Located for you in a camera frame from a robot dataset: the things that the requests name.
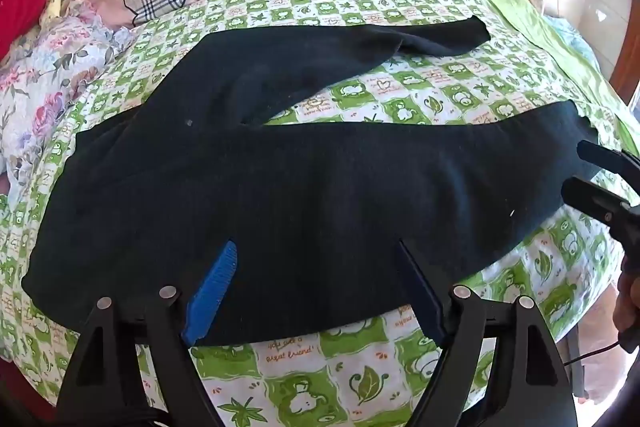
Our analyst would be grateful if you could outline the black pants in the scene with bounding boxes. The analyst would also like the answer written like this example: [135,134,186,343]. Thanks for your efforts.
[22,18,601,348]

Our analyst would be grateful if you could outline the plain light green cloth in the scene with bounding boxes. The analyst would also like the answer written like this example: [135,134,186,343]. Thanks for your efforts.
[475,0,640,142]

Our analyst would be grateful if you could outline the person's right hand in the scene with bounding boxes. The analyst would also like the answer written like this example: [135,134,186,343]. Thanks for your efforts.
[614,271,640,354]

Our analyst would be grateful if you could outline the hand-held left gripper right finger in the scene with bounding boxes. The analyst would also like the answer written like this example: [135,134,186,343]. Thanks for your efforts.
[394,241,579,427]

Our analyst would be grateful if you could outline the green checkered printed blanket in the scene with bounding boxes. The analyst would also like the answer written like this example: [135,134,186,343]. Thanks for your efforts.
[0,0,640,427]

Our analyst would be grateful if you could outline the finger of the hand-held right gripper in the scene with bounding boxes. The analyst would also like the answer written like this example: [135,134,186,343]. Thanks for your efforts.
[576,139,640,182]
[561,176,640,228]

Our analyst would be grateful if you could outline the floral ruffled pillow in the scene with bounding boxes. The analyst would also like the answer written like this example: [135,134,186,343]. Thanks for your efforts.
[0,0,136,178]

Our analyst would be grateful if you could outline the thin black cable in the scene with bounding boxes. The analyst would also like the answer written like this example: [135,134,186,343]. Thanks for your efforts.
[564,341,623,369]

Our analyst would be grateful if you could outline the grey metal leg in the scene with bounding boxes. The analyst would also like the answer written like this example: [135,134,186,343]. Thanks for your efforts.
[569,324,589,399]

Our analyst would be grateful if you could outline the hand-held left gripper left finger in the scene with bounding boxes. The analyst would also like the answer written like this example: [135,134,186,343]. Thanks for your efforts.
[55,239,240,427]

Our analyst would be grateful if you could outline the light blue cloth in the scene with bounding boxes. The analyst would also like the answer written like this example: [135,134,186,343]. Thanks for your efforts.
[544,14,601,72]

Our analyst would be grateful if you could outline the brown wooden furniture edge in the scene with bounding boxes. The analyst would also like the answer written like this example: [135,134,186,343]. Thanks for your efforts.
[612,49,640,100]

